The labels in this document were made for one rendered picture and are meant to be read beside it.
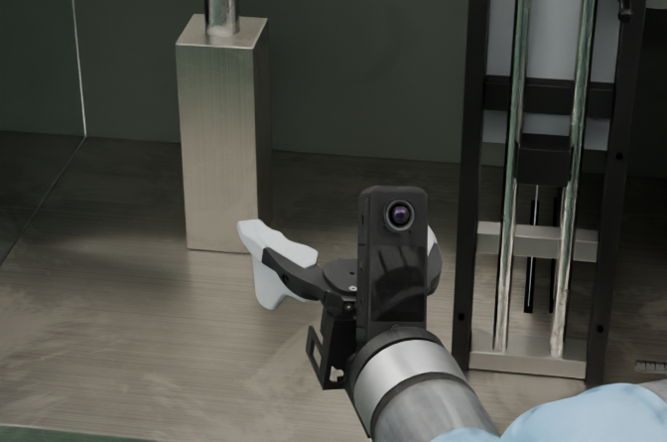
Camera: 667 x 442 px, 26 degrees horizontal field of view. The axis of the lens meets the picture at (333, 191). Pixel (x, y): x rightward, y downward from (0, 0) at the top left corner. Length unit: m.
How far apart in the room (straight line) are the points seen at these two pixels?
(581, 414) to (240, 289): 1.12
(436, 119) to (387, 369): 0.98
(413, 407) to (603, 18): 0.57
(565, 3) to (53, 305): 0.68
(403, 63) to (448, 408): 1.02
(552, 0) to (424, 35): 0.51
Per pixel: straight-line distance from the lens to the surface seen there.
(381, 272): 1.01
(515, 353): 1.54
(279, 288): 1.10
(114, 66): 1.97
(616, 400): 0.59
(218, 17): 1.63
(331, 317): 1.04
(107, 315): 1.65
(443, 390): 0.93
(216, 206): 1.71
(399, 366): 0.96
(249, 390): 1.52
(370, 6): 1.86
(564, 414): 0.59
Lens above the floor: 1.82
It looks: 29 degrees down
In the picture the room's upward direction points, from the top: straight up
